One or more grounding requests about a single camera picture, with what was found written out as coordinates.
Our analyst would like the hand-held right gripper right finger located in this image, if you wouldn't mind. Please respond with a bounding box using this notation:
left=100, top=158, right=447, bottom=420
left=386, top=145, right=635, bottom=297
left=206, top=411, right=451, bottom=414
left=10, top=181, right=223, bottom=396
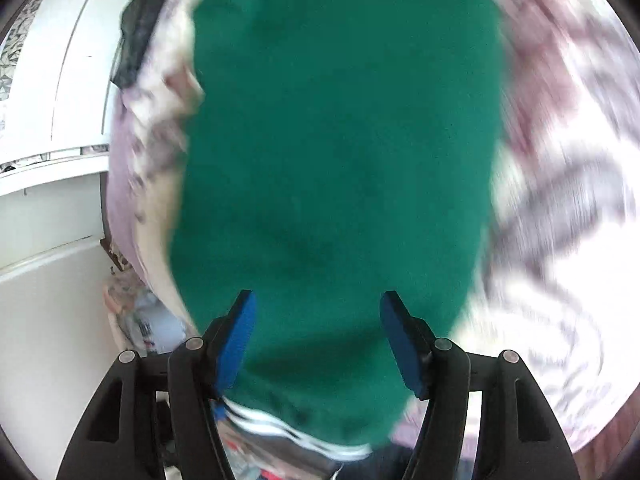
left=379, top=290, right=583, bottom=480

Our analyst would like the black garment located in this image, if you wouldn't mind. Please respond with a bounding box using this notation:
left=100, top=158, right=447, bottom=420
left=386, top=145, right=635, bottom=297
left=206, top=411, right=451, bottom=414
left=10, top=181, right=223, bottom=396
left=111, top=0, right=170, bottom=88

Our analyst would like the green varsity jacket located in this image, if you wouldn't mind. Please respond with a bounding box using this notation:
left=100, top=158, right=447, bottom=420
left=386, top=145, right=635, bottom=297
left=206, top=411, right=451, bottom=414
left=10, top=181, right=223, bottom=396
left=167, top=0, right=507, bottom=463

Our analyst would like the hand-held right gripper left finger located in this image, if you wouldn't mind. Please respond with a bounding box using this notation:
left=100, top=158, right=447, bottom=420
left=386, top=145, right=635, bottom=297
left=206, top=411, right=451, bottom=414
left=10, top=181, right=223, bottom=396
left=55, top=289, right=258, bottom=480

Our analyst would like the white wardrobe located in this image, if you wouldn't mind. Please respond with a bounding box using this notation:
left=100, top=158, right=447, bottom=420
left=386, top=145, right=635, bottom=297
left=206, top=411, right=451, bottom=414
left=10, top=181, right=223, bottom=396
left=0, top=0, right=151, bottom=173

